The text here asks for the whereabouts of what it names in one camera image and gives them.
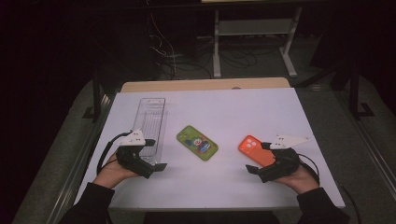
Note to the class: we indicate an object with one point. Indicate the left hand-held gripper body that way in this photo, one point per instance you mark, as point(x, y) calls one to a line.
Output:
point(132, 158)

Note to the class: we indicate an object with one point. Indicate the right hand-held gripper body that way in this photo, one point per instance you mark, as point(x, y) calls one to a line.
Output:
point(285, 165)

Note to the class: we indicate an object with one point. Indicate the orange phone case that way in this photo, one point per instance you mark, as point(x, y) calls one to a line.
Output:
point(255, 149)

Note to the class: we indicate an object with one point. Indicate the clear plastic bin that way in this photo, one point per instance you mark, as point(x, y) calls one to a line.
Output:
point(152, 118)

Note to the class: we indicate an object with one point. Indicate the green phone case clown print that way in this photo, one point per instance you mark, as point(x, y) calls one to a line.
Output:
point(197, 143)

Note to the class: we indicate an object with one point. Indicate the person's right hand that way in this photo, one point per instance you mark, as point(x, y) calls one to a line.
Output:
point(300, 182)

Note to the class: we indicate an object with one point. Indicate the person's left hand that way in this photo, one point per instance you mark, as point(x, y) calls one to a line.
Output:
point(112, 174)

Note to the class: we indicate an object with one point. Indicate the black metal stand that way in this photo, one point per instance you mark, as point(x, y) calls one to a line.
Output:
point(355, 93)
point(96, 99)

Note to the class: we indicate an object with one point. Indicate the grey metal desk frame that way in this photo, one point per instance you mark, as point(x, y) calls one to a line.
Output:
point(253, 27)

